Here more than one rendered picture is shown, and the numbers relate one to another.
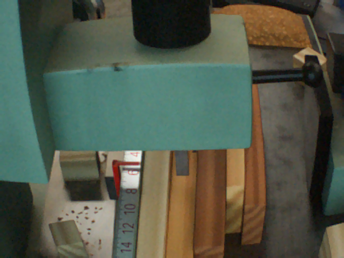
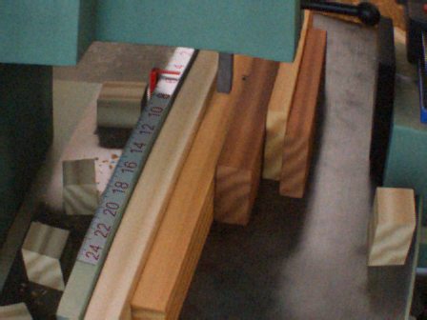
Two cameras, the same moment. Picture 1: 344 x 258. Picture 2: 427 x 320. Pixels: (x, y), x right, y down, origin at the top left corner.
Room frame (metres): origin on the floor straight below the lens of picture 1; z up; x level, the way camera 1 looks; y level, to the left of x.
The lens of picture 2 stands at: (-0.16, -0.05, 1.29)
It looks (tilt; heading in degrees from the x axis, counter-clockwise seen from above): 37 degrees down; 5
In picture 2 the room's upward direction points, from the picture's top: 3 degrees clockwise
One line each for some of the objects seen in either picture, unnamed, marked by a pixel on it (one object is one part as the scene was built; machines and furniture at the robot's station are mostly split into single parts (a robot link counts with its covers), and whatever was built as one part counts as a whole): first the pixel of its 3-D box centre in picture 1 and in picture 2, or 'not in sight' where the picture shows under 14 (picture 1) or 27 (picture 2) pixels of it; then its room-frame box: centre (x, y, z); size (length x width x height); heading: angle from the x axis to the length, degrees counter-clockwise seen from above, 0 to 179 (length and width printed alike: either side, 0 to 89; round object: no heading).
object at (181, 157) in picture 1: (181, 146); (226, 60); (0.37, -0.01, 0.97); 0.01 x 0.01 x 0.05; 85
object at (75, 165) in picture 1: (79, 160); (121, 104); (0.54, 0.10, 0.82); 0.04 x 0.03 x 0.03; 91
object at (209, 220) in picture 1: (212, 163); (262, 99); (0.40, -0.03, 0.92); 0.23 x 0.02 x 0.04; 175
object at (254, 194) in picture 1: (252, 155); (308, 101); (0.41, -0.06, 0.93); 0.17 x 0.02 x 0.05; 175
